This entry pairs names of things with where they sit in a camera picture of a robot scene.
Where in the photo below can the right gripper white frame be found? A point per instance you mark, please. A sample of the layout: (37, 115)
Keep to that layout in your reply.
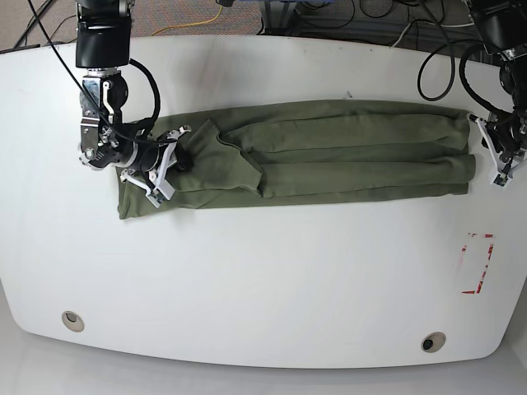
(150, 165)

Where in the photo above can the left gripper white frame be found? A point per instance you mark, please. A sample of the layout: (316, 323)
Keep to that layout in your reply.
(505, 165)

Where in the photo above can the olive green t-shirt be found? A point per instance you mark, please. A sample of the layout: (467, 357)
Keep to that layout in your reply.
(320, 152)

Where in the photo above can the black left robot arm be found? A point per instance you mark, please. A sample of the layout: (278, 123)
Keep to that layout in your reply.
(501, 26)

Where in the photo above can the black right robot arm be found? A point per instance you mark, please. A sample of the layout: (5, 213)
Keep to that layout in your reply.
(103, 47)

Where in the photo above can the red tape rectangle marking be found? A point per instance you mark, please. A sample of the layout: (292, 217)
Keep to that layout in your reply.
(474, 260)

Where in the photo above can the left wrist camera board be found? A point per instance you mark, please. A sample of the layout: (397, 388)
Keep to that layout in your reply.
(501, 180)

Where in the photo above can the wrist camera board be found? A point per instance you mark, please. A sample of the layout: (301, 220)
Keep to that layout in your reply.
(156, 198)
(501, 180)

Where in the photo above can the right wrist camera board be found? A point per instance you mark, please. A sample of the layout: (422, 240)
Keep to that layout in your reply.
(156, 198)

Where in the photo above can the right table cable grommet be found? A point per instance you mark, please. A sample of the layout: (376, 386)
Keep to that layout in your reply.
(433, 342)

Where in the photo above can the table cable grommet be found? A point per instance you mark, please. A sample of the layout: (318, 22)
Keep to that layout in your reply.
(73, 321)
(433, 342)

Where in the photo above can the left table cable grommet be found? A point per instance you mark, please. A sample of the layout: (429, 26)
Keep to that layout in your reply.
(73, 321)

